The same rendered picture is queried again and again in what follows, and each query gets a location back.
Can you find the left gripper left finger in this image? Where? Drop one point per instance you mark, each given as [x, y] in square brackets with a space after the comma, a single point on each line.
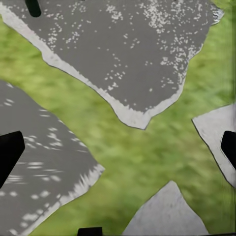
[11, 147]

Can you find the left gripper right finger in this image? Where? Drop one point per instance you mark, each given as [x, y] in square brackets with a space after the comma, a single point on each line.
[229, 146]

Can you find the pesticide atomizer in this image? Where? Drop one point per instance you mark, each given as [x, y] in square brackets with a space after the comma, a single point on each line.
[33, 7]

